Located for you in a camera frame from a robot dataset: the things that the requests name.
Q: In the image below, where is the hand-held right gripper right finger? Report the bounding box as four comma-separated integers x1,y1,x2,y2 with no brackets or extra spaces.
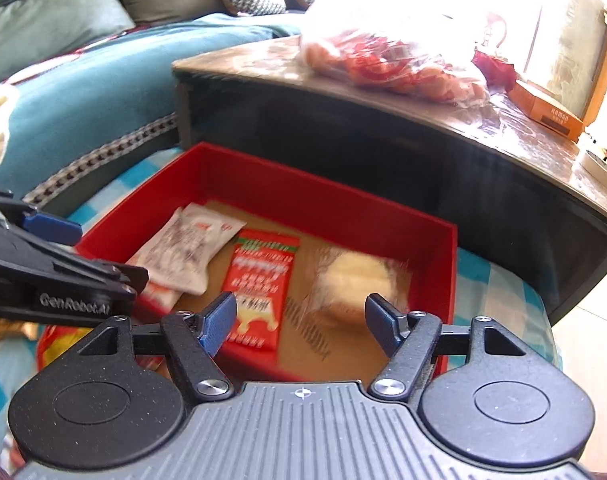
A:
364,294,527,402

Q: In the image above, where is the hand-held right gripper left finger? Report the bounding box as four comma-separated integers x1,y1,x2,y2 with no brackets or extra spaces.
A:
76,291,237,403

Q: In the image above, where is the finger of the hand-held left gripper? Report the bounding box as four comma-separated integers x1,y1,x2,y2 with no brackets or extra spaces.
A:
0,220,150,295
0,182,84,247

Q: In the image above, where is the red yellow sausage packet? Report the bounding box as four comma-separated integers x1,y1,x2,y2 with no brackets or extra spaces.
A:
37,322,109,376

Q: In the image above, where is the clear round rice cracker packet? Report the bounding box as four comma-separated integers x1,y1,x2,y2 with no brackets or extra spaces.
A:
308,247,414,341

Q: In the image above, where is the red green snack packet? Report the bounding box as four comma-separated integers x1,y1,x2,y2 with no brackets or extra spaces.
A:
220,230,301,353

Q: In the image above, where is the gold snack packet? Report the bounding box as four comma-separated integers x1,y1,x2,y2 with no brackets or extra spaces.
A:
0,317,44,343

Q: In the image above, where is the white spicy strip packet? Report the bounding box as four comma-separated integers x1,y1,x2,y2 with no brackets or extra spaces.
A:
126,202,247,311

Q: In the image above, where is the red cardboard box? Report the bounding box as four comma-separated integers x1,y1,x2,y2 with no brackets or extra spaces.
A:
74,141,458,383

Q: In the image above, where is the clear plastic bag of snacks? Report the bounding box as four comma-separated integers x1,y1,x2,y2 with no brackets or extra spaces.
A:
298,0,489,108

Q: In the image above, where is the teal blanket houndstooth border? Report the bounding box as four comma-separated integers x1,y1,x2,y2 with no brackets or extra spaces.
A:
0,10,304,211

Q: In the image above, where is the dark marble-top coffee table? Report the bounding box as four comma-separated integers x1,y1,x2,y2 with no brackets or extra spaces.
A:
170,35,607,326

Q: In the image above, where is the small white box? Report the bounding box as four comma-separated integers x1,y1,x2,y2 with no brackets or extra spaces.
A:
571,147,607,193

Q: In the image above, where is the orange cardboard box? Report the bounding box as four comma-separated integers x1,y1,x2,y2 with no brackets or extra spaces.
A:
506,80,584,142

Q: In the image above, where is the red crumpled wrapper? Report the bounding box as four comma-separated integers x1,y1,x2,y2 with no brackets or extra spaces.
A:
471,50,519,93

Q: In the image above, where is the red-brown wooden chair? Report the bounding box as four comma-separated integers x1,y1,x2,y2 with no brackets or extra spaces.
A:
483,12,507,46

